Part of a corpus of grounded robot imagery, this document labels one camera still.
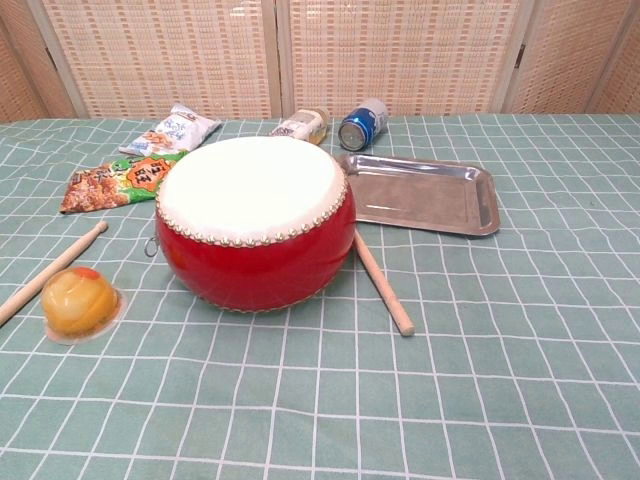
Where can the wooden drumstick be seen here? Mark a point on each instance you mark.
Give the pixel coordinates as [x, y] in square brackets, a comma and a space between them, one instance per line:
[382, 282]
[65, 257]

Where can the red drum white skin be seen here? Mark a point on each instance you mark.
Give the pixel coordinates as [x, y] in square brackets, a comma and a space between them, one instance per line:
[250, 270]

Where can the stainless steel tray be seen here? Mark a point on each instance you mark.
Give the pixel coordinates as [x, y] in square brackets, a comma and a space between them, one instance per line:
[415, 195]

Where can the blue white drink can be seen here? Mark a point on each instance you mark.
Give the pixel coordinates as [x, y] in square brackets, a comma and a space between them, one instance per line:
[357, 130]

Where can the yellow tea plastic bottle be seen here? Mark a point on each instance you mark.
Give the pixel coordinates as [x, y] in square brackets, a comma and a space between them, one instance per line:
[300, 125]

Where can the green checked tablecloth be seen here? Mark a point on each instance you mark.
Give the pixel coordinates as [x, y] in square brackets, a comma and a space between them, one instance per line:
[400, 400]

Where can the white blue snack bag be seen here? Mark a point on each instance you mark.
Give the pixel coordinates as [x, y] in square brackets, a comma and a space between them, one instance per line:
[165, 132]

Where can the green orange snack bag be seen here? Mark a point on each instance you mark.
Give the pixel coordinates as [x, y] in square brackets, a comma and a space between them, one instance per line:
[110, 182]

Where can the woven bamboo folding screen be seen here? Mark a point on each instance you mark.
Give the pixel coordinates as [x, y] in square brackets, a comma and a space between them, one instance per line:
[160, 55]

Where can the yellow fruit jelly cup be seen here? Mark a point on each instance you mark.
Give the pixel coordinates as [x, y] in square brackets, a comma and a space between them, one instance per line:
[77, 300]

